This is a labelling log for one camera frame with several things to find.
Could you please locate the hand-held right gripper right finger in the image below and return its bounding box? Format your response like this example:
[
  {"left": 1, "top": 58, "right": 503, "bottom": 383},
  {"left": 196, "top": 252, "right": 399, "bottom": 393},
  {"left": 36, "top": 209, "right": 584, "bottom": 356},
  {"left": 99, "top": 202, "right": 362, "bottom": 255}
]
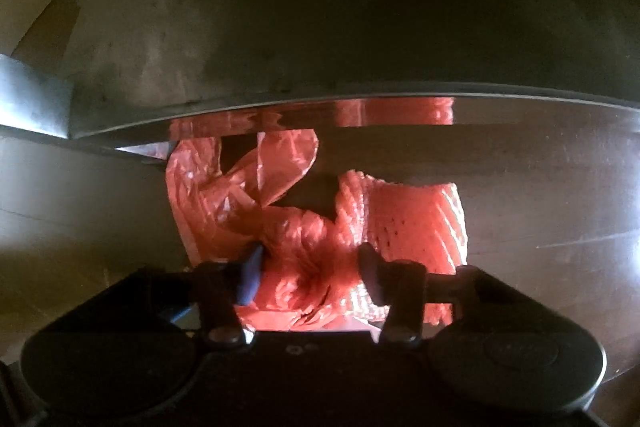
[{"left": 357, "top": 242, "right": 503, "bottom": 349}]

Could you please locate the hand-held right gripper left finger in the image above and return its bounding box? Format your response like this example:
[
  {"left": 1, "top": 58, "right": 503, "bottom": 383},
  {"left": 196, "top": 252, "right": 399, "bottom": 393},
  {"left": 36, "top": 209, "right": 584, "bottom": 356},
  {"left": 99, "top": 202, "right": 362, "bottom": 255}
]
[{"left": 135, "top": 244, "right": 264, "bottom": 349}]

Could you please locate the red plastic bag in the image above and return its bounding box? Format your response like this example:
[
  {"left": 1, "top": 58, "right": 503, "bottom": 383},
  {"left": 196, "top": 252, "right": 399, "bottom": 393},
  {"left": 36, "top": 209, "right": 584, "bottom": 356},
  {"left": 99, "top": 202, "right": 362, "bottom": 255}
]
[{"left": 165, "top": 129, "right": 470, "bottom": 333}]

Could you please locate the stainless steel bin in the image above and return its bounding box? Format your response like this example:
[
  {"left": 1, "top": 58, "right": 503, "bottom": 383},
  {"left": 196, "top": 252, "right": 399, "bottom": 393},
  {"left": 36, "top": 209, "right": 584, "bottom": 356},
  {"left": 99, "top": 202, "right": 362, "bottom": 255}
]
[{"left": 0, "top": 0, "right": 640, "bottom": 390}]

